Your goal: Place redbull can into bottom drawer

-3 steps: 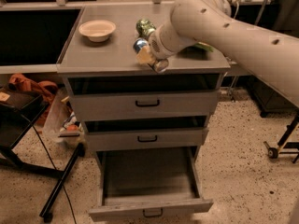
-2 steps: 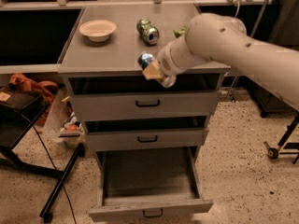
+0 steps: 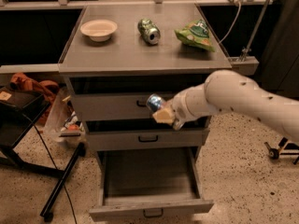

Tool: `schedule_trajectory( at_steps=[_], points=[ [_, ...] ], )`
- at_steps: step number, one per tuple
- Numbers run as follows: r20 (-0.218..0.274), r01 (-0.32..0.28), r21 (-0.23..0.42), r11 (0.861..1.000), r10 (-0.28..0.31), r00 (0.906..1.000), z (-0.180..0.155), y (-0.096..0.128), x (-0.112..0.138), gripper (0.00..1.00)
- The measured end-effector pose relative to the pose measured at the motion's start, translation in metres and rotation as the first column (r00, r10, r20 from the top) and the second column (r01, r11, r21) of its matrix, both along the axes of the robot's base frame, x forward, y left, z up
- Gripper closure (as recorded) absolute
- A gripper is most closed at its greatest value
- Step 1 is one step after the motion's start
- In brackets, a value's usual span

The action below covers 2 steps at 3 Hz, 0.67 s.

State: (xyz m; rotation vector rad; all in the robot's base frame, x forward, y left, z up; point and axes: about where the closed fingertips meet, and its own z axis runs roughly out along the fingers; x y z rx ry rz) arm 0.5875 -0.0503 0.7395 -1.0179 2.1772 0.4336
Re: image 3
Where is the orange cloth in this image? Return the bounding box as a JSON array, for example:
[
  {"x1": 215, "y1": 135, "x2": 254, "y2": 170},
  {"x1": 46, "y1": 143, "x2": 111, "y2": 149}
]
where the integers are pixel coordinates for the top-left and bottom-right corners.
[{"x1": 10, "y1": 73, "x2": 60, "y2": 125}]

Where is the top grey drawer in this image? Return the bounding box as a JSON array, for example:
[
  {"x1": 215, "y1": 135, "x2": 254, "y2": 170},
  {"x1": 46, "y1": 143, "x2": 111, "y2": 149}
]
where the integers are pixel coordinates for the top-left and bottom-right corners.
[{"x1": 69, "y1": 74, "x2": 207, "y2": 121}]

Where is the green chip bag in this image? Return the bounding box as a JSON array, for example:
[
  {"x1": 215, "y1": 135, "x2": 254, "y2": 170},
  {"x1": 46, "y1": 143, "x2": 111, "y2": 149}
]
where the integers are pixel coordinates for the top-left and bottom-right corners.
[{"x1": 175, "y1": 20, "x2": 215, "y2": 52}]

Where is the black wheeled tripod base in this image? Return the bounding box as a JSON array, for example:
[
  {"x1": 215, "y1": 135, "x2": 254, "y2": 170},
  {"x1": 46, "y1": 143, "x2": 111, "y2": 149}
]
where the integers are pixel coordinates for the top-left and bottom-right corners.
[{"x1": 264, "y1": 137, "x2": 299, "y2": 164}]

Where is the grey drawer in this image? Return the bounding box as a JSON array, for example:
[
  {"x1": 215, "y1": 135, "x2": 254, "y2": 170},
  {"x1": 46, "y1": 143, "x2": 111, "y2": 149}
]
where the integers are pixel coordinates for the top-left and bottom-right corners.
[
  {"x1": 86, "y1": 118, "x2": 209, "y2": 151},
  {"x1": 69, "y1": 74, "x2": 207, "y2": 121},
  {"x1": 90, "y1": 147, "x2": 213, "y2": 222}
]

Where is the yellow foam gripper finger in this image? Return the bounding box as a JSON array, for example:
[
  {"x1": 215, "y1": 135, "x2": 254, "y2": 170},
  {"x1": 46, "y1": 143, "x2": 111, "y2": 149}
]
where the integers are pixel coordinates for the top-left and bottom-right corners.
[{"x1": 152, "y1": 106, "x2": 175, "y2": 124}]

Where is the metal pole stand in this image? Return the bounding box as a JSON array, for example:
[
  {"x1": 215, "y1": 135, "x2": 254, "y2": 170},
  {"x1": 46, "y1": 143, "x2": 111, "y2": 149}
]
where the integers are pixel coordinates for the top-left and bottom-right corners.
[{"x1": 229, "y1": 0, "x2": 273, "y2": 76}]

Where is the middle grey drawer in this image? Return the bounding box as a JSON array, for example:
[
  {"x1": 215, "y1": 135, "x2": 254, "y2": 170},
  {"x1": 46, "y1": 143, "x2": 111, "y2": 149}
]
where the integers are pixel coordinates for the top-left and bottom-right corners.
[{"x1": 86, "y1": 118, "x2": 209, "y2": 151}]

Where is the clear plastic bag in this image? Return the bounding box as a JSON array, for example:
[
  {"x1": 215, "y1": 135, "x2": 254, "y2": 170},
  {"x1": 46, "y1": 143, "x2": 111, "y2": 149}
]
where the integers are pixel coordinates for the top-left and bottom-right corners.
[{"x1": 44, "y1": 87, "x2": 86, "y2": 147}]

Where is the black floor cable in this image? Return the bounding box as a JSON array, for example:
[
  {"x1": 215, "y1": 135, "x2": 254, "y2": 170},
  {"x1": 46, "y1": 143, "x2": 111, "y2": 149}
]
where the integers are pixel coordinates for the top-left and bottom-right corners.
[{"x1": 18, "y1": 109, "x2": 78, "y2": 224}]

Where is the green soda can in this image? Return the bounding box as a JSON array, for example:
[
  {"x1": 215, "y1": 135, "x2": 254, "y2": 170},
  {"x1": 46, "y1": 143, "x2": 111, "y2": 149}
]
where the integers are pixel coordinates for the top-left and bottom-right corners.
[{"x1": 137, "y1": 19, "x2": 161, "y2": 45}]

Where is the white paper bowl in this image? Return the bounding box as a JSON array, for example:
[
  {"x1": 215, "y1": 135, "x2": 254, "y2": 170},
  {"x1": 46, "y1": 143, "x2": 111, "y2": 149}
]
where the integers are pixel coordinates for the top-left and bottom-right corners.
[{"x1": 80, "y1": 20, "x2": 118, "y2": 42}]

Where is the bottom grey drawer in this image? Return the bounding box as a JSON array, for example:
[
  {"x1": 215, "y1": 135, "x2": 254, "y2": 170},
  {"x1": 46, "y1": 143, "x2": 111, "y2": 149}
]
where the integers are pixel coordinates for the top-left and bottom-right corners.
[{"x1": 90, "y1": 147, "x2": 213, "y2": 222}]

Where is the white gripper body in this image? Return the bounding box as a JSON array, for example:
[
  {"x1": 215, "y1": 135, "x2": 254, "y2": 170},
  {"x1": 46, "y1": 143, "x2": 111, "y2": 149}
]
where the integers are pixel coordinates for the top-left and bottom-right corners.
[{"x1": 171, "y1": 87, "x2": 206, "y2": 130}]

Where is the grey drawer cabinet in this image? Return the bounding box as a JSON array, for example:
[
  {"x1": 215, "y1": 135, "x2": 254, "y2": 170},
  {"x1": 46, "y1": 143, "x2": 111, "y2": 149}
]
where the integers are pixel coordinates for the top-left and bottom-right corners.
[{"x1": 57, "y1": 3, "x2": 233, "y2": 161}]

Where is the white power cable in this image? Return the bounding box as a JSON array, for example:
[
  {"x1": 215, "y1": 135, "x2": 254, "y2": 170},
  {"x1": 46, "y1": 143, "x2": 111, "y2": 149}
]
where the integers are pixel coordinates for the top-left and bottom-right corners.
[{"x1": 218, "y1": 2, "x2": 243, "y2": 46}]

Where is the blue silver redbull can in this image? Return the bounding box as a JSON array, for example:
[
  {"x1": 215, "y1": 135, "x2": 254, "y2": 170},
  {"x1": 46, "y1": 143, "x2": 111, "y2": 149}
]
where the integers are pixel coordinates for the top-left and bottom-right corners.
[{"x1": 146, "y1": 93, "x2": 165, "y2": 113}]

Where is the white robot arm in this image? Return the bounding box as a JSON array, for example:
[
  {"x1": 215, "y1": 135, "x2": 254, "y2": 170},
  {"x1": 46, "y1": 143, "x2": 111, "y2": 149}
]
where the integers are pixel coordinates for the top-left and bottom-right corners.
[{"x1": 153, "y1": 70, "x2": 299, "y2": 143}]

